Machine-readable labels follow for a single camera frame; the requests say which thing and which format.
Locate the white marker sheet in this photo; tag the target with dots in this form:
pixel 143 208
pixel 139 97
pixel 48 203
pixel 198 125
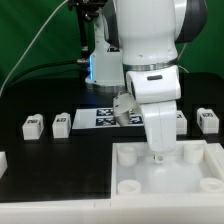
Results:
pixel 94 118

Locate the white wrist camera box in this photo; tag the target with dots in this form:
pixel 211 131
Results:
pixel 154 86

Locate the white square table top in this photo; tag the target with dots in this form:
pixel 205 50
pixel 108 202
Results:
pixel 193 167

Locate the black camera stand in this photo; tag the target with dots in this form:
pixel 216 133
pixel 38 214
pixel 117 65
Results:
pixel 87 11

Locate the white block left edge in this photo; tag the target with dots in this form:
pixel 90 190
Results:
pixel 3 163

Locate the white front rail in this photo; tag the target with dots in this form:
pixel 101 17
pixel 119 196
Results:
pixel 204 209

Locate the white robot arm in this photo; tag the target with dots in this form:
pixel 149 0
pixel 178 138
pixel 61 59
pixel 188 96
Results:
pixel 135 55

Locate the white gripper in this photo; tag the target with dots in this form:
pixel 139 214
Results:
pixel 160 126

